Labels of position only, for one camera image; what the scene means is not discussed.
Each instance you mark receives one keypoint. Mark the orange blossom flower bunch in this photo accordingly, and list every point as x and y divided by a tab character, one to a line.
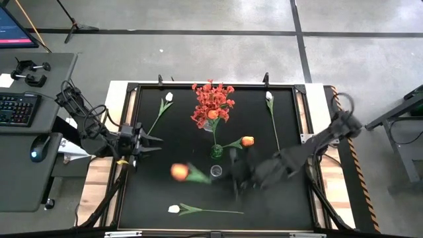
211	99

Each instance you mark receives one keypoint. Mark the white tulip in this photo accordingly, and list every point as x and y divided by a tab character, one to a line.
169	96
269	96
174	209

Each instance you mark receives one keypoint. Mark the small white card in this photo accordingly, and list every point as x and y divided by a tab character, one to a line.
6	80

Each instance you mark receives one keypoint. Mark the black frame clamp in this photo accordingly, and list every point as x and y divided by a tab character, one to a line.
266	79
160	80

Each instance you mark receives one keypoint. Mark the small green glass vase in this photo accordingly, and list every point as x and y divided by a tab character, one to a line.
216	152

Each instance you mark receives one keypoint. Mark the black computer mouse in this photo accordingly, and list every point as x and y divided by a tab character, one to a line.
39	148

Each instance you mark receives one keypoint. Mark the small yellow tag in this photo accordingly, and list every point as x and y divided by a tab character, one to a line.
122	162

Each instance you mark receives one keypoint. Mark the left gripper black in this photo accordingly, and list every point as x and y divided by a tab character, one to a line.
137	145

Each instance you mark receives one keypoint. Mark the monitor with lit screen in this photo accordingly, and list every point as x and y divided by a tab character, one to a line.
13	29

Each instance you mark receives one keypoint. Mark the tall clear glass vase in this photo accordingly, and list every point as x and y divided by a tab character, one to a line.
216	171

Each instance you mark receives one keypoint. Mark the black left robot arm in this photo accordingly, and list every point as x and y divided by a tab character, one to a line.
96	142

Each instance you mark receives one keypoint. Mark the black aluminium table frame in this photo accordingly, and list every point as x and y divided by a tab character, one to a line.
248	86

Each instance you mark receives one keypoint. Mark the silver corner plate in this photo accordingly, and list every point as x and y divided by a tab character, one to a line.
306	138

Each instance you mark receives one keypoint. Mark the grey side desk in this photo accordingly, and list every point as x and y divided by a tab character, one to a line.
59	66

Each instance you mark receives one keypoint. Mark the black yellow hazard tape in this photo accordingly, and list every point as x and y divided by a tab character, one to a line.
367	198

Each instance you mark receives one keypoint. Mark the black backlit keyboard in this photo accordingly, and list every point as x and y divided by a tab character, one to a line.
18	109

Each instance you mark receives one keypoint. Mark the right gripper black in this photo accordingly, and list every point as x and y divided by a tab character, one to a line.
251	173

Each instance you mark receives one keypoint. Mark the black diagonal support strut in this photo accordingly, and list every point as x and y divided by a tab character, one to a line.
327	205
109	190

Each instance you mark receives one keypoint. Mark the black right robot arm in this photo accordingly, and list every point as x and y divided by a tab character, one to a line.
317	142

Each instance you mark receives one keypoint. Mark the silver metal bracket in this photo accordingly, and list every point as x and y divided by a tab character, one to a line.
122	234
307	235

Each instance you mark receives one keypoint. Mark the black floor tripod stand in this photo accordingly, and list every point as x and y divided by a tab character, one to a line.
77	27

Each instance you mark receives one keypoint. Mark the black metal stand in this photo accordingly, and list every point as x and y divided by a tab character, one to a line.
396	112

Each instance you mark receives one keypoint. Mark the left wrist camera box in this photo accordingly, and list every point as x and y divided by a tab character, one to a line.
126	135

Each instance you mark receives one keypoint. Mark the black c-clamp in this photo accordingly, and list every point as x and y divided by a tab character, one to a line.
24	64
34	80

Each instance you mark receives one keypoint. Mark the orange tulip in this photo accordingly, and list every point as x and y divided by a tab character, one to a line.
179	172
213	114
248	141

